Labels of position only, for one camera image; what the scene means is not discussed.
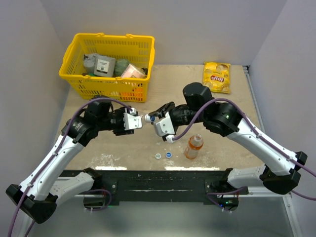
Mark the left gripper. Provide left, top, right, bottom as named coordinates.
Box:
left=98, top=106, right=135, bottom=135

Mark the blue Pocari Sweat cap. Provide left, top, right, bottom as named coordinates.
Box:
left=144, top=114, right=156, bottom=123

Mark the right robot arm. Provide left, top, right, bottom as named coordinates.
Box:
left=145, top=82, right=307, bottom=195

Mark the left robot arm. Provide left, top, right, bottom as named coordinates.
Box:
left=5, top=95, right=142, bottom=224

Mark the orange drink bottle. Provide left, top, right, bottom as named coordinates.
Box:
left=184, top=134, right=203, bottom=159

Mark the pink packet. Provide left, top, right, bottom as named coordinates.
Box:
left=120, top=64, right=146, bottom=79

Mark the grey box with label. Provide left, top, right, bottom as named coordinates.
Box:
left=94, top=55, right=116, bottom=78

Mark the green scrub sponge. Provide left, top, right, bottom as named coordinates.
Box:
left=114, top=59, right=130, bottom=77

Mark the grey pouch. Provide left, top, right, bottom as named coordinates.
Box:
left=83, top=53, right=98, bottom=73

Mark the yellow plastic basket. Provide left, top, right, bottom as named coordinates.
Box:
left=59, top=33, right=155, bottom=102

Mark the yellow chips bag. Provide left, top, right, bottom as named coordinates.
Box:
left=202, top=62, right=231, bottom=94

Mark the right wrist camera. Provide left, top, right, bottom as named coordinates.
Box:
left=153, top=112, right=178, bottom=144

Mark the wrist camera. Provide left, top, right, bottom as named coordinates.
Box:
left=123, top=108, right=143, bottom=130
left=153, top=112, right=178, bottom=144

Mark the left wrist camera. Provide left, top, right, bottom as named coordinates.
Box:
left=123, top=108, right=143, bottom=130

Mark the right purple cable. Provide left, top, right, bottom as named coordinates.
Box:
left=171, top=98, right=316, bottom=201

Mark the purple cable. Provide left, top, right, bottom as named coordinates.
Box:
left=6, top=97, right=134, bottom=237
left=171, top=98, right=316, bottom=201

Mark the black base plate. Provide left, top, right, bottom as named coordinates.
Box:
left=59, top=169, right=249, bottom=207

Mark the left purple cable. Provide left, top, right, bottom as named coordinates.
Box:
left=6, top=97, right=134, bottom=237

